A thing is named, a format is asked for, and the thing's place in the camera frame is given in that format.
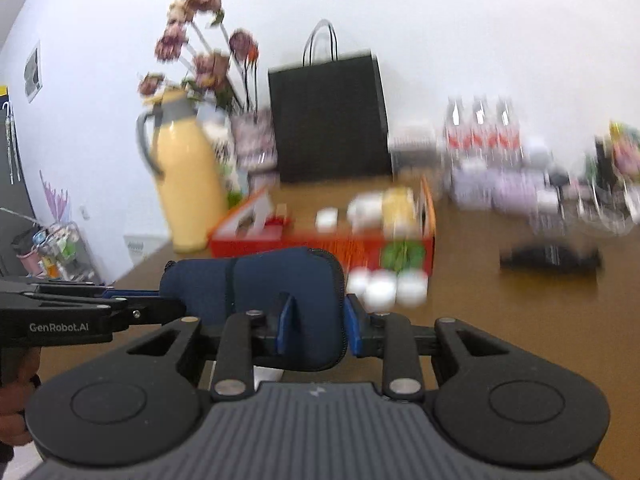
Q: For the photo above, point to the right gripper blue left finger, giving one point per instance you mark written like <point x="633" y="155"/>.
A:
<point x="287" y="320"/>

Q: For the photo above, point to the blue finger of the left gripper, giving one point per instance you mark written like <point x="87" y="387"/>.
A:
<point x="113" y="293"/>

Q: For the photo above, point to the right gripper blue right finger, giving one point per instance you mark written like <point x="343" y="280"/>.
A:
<point x="354" y="315"/>

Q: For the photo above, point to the white round jar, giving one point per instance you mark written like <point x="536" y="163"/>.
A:
<point x="357" y="281"/>
<point x="380" y="292"/>
<point x="412" y="287"/>

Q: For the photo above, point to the navy blue zip pouch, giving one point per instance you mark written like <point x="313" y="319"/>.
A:
<point x="310" y="279"/>

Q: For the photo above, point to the person's left hand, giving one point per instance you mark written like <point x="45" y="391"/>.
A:
<point x="19" y="381"/>

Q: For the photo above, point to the red cardboard box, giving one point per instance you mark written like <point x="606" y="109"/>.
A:
<point x="315" y="216"/>

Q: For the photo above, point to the white plush toy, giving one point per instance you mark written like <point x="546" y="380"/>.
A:
<point x="365" y="211"/>

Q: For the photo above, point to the yellow plush toy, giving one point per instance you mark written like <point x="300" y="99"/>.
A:
<point x="399" y="212"/>

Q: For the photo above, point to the yellow thermos jug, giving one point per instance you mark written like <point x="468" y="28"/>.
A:
<point x="184" y="167"/>

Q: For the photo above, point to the purple fluffy item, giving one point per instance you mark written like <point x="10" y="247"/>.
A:
<point x="508" y="190"/>

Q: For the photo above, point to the black paper shopping bag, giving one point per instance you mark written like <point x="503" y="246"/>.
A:
<point x="329" y="115"/>

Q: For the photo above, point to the pink patterned vase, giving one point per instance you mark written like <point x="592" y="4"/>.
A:
<point x="254" y="142"/>

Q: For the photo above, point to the water bottle pack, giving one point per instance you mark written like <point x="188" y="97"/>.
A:
<point x="481" y="132"/>

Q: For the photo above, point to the dried pink flower bouquet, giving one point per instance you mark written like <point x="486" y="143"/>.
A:
<point x="221" y="65"/>

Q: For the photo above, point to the wire basket with items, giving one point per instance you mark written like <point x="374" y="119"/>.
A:
<point x="608" y="196"/>

